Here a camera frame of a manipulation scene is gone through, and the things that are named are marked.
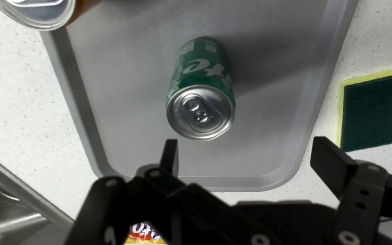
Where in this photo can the orange soda can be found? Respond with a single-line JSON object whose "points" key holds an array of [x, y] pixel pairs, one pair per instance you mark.
{"points": [[36, 14]]}

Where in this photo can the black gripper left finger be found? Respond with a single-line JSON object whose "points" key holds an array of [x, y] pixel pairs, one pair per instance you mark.
{"points": [[159, 209]]}

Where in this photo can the stainless steel double sink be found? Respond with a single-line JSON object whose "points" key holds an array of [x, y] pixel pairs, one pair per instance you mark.
{"points": [[9, 204]]}

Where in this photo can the gray plastic tray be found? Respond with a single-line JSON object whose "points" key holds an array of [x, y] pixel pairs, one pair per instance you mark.
{"points": [[128, 90]]}

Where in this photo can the green yellow sponge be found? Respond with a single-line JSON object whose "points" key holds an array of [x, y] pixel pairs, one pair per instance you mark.
{"points": [[373, 111]]}

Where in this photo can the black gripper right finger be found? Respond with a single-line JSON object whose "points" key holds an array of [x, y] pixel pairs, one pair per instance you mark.
{"points": [[363, 195]]}

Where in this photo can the green sprite can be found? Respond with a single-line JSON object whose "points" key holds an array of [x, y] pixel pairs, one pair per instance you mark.
{"points": [[200, 77]]}

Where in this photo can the red snack packet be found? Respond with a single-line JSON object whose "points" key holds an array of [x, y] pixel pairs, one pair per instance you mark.
{"points": [[143, 233]]}

